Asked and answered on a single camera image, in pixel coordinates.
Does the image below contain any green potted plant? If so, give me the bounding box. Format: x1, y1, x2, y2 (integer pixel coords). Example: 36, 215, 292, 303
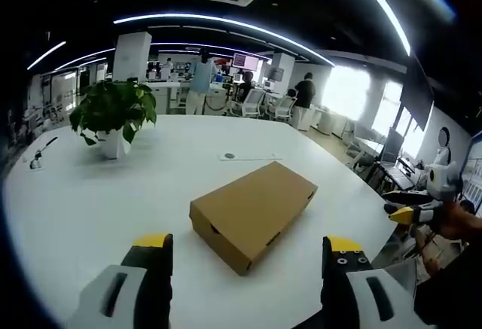
69, 78, 157, 147

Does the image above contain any wall screen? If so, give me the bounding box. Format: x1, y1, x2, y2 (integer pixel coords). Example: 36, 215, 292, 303
232, 53, 261, 69

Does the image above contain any white plant pot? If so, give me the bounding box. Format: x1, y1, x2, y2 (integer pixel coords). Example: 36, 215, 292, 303
94, 128, 132, 160

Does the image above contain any person's dark clothing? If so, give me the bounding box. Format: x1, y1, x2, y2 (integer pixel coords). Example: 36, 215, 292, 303
413, 242, 482, 329

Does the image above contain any black hanging screen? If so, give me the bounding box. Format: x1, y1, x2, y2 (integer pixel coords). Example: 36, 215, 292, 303
399, 52, 434, 131

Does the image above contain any brown cardboard shoe box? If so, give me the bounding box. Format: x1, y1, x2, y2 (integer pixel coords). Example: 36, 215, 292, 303
189, 160, 319, 277

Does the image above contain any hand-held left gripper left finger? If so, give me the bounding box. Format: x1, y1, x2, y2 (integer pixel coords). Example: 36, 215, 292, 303
66, 232, 175, 329

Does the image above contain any white office chair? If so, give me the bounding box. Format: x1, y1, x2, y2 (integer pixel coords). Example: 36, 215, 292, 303
229, 87, 266, 118
265, 94, 297, 122

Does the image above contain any open laptop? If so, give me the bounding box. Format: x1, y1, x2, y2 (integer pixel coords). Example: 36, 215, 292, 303
379, 127, 415, 189

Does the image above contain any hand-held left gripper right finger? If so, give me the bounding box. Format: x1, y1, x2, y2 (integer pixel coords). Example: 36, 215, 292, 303
320, 235, 418, 329

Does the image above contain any person's right hand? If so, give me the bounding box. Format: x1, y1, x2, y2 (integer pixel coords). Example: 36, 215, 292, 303
439, 201, 482, 240

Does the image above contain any white table socket panel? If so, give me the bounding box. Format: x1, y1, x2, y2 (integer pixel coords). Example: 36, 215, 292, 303
217, 151, 283, 162

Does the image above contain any white pillar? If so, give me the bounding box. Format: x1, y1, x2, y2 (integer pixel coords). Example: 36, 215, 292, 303
112, 31, 152, 82

